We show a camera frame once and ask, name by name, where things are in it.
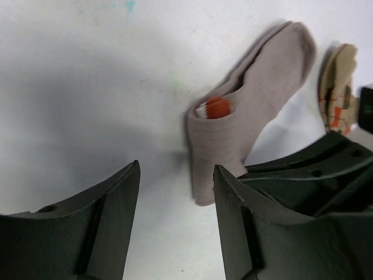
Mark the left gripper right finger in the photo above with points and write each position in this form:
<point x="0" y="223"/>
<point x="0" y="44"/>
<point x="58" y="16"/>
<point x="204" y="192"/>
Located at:
<point x="261" y="239"/>

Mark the tan argyle sock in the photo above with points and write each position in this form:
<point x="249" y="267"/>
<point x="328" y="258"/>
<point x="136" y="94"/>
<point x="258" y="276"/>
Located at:
<point x="337" y="104"/>

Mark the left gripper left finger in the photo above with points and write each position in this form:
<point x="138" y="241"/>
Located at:
<point x="85" y="236"/>

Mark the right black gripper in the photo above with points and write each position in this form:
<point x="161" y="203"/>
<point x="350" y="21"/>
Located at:
<point x="333" y="174"/>

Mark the grey sock red stripes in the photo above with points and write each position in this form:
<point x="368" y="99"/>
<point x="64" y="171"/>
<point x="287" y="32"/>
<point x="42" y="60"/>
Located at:
<point x="223" y="126"/>

